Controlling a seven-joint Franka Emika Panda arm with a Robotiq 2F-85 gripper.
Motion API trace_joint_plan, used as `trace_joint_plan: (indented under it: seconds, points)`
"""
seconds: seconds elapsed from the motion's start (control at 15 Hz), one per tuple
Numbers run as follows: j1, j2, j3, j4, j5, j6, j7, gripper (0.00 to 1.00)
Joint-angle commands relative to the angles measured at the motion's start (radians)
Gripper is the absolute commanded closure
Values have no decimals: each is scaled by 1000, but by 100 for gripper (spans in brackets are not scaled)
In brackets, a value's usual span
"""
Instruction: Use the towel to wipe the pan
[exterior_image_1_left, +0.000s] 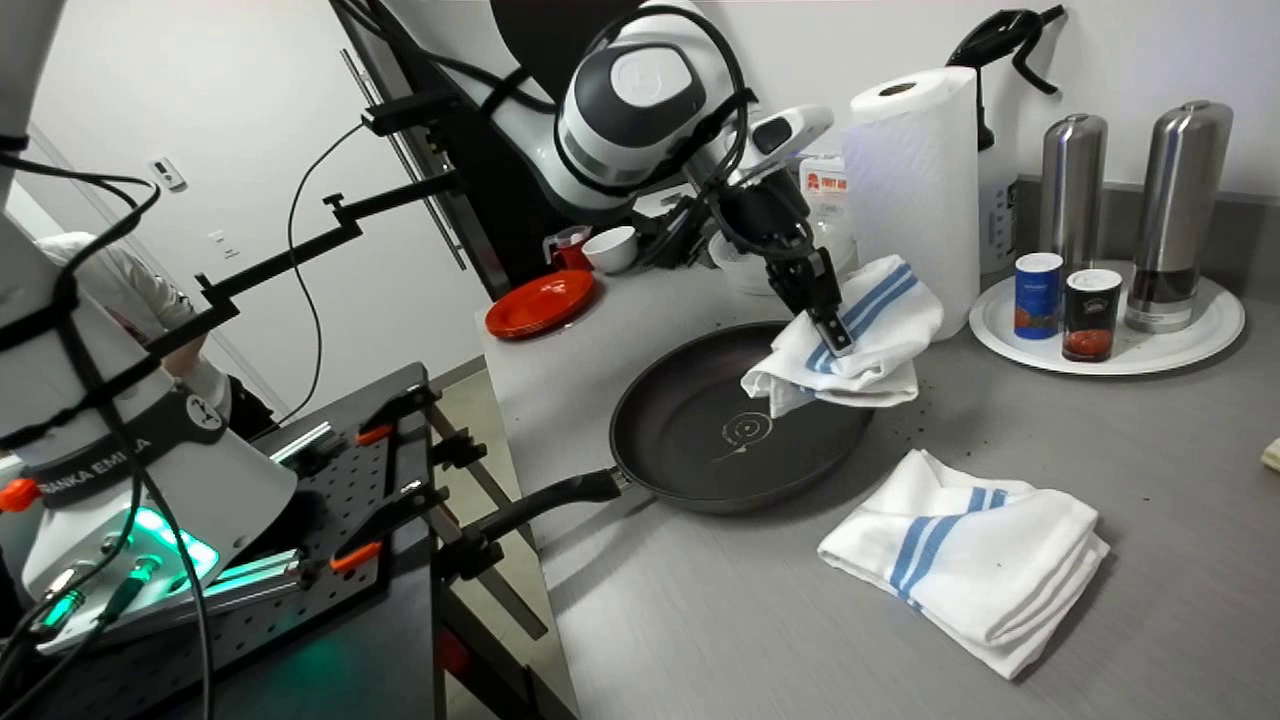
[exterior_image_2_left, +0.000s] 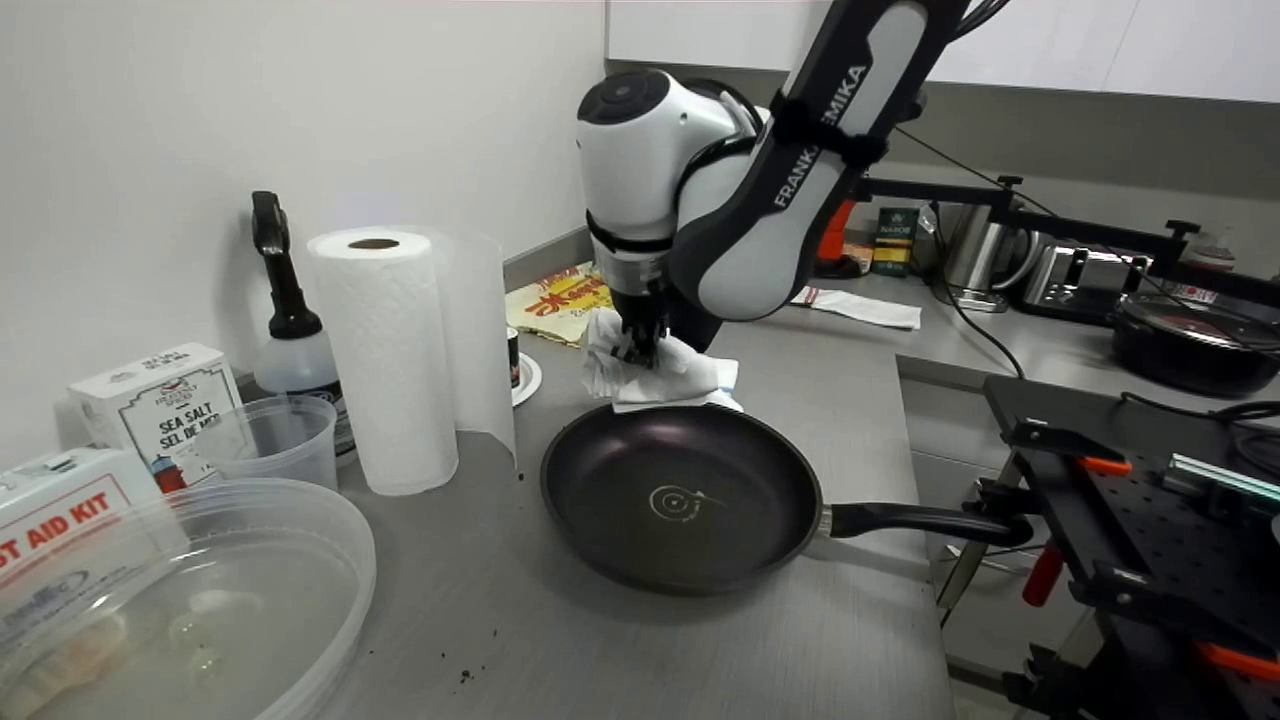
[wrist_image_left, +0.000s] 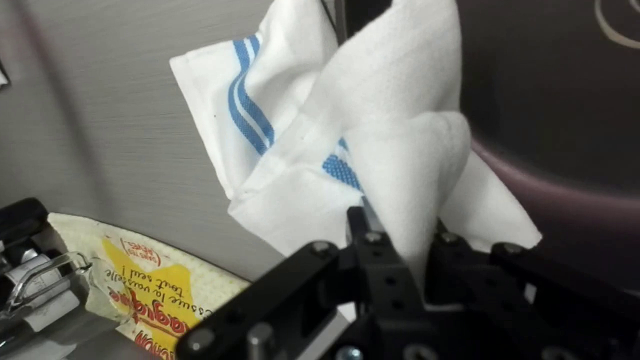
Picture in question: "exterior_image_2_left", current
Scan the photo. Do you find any white sea salt box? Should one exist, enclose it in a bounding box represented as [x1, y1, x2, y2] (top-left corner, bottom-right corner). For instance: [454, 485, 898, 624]
[66, 340, 258, 496]

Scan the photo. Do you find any black metal clamp bracket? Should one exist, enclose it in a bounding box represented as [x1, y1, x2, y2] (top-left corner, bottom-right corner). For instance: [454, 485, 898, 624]
[994, 413, 1112, 465]

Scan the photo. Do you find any silver clamp lever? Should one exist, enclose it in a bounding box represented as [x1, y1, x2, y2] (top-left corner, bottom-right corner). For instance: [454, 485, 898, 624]
[932, 535, 994, 633]

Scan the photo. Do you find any small clear plastic container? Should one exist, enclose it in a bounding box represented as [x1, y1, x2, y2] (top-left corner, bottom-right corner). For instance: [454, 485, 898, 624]
[215, 390, 342, 492]

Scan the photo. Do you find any dark nonstick frying pan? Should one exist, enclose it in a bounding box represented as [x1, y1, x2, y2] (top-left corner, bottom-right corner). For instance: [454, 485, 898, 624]
[534, 400, 1040, 596]

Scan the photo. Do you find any black camera cable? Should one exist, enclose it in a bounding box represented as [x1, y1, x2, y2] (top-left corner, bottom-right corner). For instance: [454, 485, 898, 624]
[579, 212, 674, 265]

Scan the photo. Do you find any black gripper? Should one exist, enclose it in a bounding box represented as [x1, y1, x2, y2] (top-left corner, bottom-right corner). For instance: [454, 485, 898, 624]
[611, 282, 671, 366]

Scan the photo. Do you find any black optical breadboard table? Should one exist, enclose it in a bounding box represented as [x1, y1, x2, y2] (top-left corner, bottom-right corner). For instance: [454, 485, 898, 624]
[984, 376, 1280, 720]

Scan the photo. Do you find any white towel with blue stripe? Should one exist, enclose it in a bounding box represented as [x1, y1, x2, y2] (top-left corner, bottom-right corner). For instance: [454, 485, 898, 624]
[574, 303, 745, 402]
[606, 382, 748, 420]

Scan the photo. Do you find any red clamp handle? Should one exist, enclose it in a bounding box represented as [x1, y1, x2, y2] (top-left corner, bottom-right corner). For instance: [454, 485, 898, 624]
[1077, 450, 1139, 485]
[1021, 535, 1073, 611]

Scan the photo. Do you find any silver toaster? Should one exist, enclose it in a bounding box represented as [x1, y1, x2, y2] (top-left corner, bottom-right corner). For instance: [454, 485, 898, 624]
[1017, 237, 1159, 322]

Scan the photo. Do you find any white paper towel roll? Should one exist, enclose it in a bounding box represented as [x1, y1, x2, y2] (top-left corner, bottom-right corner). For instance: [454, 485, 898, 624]
[304, 223, 464, 501]

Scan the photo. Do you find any white bottle with black dispenser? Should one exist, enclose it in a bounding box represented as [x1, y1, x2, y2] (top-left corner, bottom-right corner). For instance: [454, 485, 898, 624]
[248, 186, 340, 397]

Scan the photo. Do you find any shiny metal canister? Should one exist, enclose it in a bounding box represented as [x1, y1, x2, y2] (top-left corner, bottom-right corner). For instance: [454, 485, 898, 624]
[941, 205, 1037, 303]

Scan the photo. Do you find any white folded paper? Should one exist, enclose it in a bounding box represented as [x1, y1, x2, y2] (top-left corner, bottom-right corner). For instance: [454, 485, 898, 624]
[792, 279, 926, 337]

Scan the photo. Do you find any black round pot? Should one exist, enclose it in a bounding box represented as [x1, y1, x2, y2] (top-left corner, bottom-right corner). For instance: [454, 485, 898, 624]
[1112, 282, 1280, 400]

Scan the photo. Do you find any orange clamp handle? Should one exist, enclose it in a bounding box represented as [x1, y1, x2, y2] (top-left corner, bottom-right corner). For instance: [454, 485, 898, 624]
[1190, 635, 1280, 690]

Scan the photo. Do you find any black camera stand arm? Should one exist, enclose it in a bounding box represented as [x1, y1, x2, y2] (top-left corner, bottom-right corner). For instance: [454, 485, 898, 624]
[855, 172, 1280, 303]

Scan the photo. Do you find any large clear plastic container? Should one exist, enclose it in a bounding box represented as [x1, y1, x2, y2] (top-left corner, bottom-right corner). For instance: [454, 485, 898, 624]
[0, 476, 379, 720]

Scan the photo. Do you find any green box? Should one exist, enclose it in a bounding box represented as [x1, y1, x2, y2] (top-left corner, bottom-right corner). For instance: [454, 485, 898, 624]
[873, 205, 935, 274]

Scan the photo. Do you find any white first aid kit box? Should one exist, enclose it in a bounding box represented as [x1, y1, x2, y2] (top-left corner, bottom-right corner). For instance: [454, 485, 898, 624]
[0, 444, 192, 633]

